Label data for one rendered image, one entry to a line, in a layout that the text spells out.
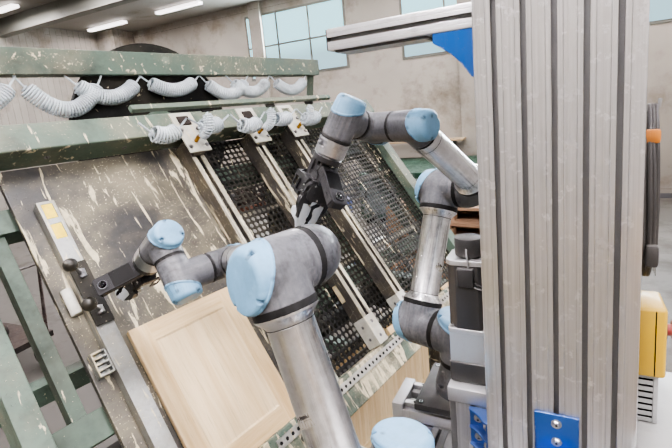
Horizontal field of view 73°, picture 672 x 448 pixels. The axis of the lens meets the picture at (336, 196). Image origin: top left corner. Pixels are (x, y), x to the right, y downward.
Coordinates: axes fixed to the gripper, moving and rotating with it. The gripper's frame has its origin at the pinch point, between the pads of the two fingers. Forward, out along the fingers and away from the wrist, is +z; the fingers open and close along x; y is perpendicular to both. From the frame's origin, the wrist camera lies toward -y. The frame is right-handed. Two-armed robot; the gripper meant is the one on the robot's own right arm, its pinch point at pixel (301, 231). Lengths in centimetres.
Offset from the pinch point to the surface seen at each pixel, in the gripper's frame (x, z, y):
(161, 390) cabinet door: 16, 61, 10
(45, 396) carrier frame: 28, 140, 89
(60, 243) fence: 44, 37, 47
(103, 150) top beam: 34, 18, 79
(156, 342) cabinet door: 17, 54, 22
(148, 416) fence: 20, 62, 3
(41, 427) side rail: 45, 61, 3
